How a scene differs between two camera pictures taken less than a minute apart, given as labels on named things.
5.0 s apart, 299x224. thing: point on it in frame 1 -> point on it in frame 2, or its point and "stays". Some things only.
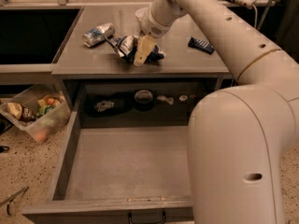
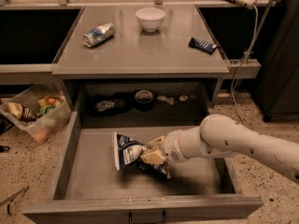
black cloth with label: (108, 104) stays
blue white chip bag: (127, 47) -> (128, 152)
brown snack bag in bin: (21, 113) stays
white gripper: (150, 26) -> (170, 147)
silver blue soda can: (98, 34) stays
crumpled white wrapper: (169, 100) stays
